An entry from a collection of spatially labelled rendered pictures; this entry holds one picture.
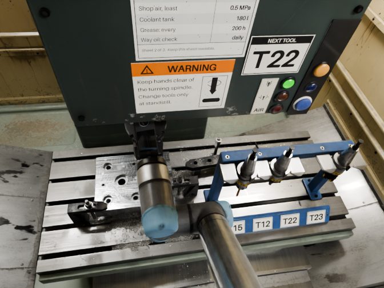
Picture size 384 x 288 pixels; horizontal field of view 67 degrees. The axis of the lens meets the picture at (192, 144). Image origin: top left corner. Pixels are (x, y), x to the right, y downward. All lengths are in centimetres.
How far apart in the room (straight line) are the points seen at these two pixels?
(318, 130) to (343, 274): 72
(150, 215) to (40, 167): 113
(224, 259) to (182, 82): 33
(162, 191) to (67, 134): 128
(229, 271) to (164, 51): 38
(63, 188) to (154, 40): 95
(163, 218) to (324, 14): 45
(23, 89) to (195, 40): 163
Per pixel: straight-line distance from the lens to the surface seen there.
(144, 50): 42
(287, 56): 49
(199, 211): 72
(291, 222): 122
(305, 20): 46
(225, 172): 90
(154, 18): 40
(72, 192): 125
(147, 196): 63
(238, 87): 50
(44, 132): 191
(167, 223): 61
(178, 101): 49
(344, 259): 146
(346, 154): 102
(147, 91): 47
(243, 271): 54
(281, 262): 136
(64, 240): 118
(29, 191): 161
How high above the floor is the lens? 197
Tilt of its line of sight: 53 degrees down
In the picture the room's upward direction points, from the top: 8 degrees clockwise
